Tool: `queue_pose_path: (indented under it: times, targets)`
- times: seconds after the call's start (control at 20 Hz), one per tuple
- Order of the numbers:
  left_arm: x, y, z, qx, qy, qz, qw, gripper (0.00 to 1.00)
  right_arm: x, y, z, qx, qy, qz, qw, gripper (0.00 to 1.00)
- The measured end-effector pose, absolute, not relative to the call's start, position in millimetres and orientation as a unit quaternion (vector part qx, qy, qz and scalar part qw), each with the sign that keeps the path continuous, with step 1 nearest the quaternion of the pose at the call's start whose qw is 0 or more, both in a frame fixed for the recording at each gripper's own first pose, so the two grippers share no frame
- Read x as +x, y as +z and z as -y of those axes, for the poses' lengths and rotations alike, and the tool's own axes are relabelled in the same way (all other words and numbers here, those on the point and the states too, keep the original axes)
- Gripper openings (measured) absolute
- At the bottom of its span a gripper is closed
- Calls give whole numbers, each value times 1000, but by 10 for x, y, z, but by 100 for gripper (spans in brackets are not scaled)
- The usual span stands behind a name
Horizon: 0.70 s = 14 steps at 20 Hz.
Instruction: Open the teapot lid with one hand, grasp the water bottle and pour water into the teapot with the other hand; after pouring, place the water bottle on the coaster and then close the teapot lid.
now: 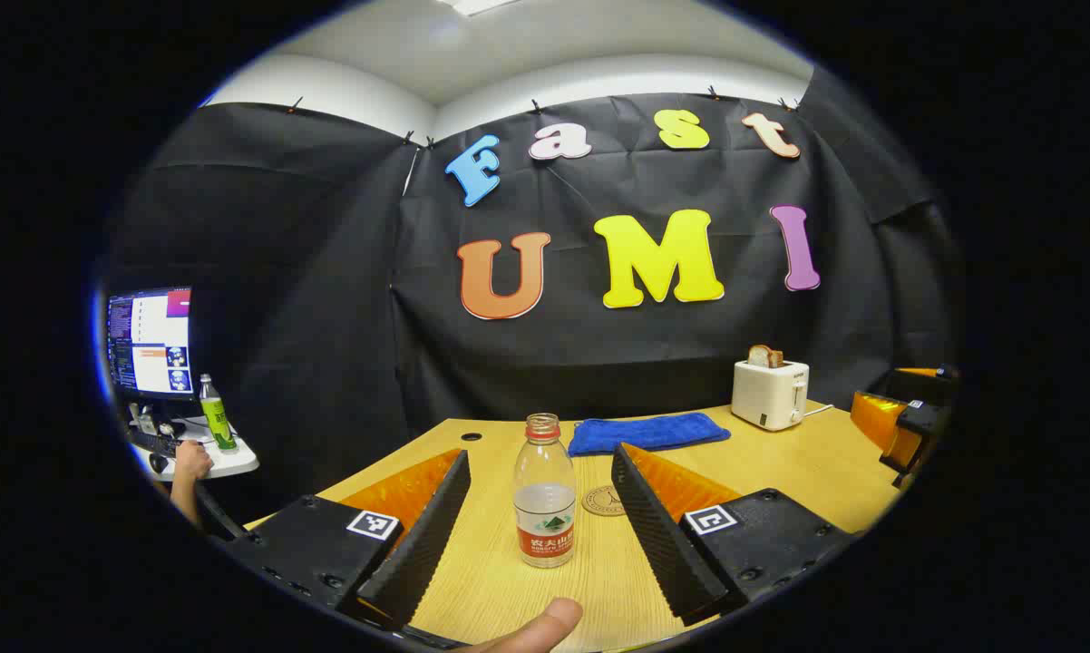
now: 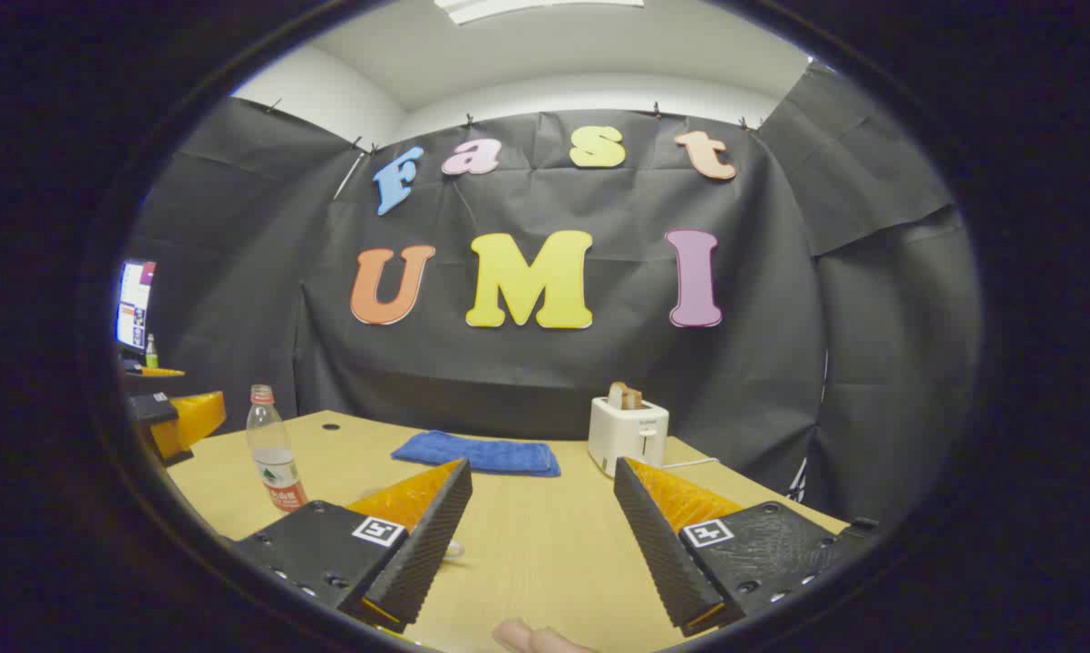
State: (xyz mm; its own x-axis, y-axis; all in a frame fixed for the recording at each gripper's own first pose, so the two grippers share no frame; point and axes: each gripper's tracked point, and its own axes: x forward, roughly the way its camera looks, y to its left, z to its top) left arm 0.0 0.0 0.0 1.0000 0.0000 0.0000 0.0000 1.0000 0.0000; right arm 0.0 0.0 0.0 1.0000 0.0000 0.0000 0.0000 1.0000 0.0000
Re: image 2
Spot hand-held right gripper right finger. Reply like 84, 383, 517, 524
613, 456, 880, 638

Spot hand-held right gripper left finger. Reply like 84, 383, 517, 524
232, 458, 473, 634

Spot clear plastic water bottle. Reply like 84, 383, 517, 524
246, 385, 308, 513

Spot blue folded towel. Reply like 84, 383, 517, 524
391, 430, 562, 478

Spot white toaster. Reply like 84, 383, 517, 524
587, 395, 670, 479

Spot computer monitor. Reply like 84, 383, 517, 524
114, 258, 158, 355

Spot black backdrop cloth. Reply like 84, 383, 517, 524
119, 62, 986, 527

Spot ceiling light panel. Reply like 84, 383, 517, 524
434, 0, 646, 25

